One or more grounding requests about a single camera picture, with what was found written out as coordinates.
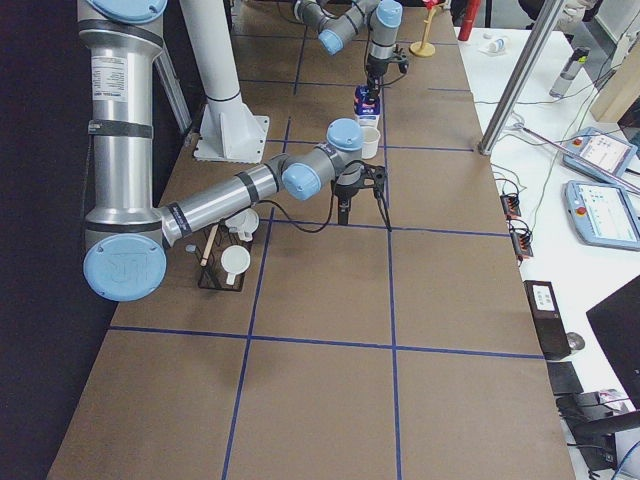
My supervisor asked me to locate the teach pendant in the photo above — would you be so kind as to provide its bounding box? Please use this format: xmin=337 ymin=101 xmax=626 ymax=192
xmin=563 ymin=181 xmax=639 ymax=251
xmin=563 ymin=127 xmax=638 ymax=182

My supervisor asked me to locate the wooden round stand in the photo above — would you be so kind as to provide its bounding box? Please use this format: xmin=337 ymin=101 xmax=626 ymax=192
xmin=409 ymin=0 xmax=446 ymax=58

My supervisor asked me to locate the teach pendant near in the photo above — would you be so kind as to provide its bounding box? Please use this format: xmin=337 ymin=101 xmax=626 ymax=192
xmin=563 ymin=181 xmax=639 ymax=251

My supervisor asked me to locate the teach pendant far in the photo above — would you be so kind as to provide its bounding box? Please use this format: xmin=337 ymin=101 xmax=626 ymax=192
xmin=563 ymin=127 xmax=638 ymax=182

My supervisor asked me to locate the aluminium frame post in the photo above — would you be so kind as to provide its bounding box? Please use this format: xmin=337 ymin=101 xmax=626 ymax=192
xmin=478 ymin=0 xmax=565 ymax=156

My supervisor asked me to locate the black monitor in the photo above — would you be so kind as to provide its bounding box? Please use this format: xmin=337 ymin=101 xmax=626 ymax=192
xmin=586 ymin=280 xmax=639 ymax=407

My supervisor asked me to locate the red bottle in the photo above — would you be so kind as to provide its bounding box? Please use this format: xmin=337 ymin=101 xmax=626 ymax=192
xmin=458 ymin=0 xmax=482 ymax=42

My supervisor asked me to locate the blue milk carton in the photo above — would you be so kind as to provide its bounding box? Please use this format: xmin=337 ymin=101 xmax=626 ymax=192
xmin=353 ymin=85 xmax=380 ymax=128

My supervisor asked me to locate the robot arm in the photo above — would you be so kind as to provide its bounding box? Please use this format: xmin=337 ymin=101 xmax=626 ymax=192
xmin=292 ymin=0 xmax=408 ymax=102
xmin=77 ymin=1 xmax=363 ymax=302

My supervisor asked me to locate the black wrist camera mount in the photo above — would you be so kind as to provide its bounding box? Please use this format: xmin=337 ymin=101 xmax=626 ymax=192
xmin=362 ymin=163 xmax=393 ymax=232

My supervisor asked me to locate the black box with label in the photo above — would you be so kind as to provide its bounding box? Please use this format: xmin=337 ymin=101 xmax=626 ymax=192
xmin=523 ymin=280 xmax=571 ymax=361

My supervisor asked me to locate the white smiley face mug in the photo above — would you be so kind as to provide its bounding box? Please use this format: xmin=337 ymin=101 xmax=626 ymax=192
xmin=361 ymin=125 xmax=381 ymax=160

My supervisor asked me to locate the white ribbed mug left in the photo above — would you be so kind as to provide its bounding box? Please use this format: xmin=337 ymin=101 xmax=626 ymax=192
xmin=225 ymin=208 xmax=260 ymax=242

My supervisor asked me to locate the white ribbed HOME mug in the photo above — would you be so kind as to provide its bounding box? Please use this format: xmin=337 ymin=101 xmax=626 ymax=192
xmin=220 ymin=245 xmax=251 ymax=286

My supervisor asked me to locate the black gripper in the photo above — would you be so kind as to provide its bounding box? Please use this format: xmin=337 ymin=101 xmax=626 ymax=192
xmin=333 ymin=167 xmax=363 ymax=225
xmin=365 ymin=55 xmax=389 ymax=99

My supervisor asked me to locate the black wire mug rack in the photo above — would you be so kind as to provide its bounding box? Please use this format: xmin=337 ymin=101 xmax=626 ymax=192
xmin=185 ymin=224 xmax=253 ymax=292

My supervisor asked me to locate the clear water bottle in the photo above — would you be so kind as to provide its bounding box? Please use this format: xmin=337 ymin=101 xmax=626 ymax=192
xmin=549 ymin=47 xmax=590 ymax=99

